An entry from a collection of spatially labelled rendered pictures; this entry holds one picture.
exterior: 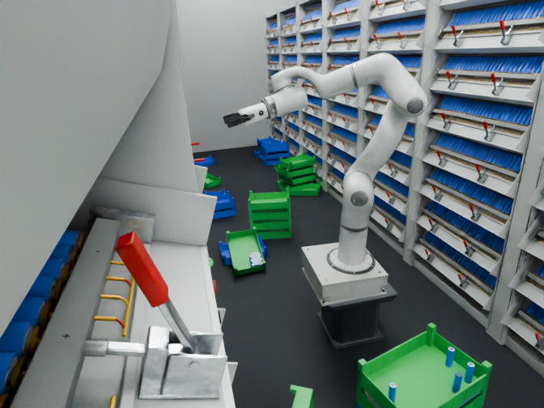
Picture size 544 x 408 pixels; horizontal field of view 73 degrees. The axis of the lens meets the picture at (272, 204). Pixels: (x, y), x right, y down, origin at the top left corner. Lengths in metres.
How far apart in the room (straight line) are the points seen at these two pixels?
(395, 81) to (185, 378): 1.30
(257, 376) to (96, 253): 1.53
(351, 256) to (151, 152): 1.41
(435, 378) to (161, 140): 1.09
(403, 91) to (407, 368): 0.89
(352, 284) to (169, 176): 1.37
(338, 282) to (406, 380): 0.53
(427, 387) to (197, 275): 1.00
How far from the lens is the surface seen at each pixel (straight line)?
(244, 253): 2.46
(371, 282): 1.67
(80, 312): 0.22
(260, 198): 2.84
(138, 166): 0.33
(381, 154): 1.48
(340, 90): 1.43
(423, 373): 1.27
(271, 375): 1.76
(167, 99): 0.32
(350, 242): 1.63
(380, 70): 1.42
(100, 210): 0.33
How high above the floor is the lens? 1.30
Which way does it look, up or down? 23 degrees down
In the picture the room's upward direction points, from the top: 3 degrees counter-clockwise
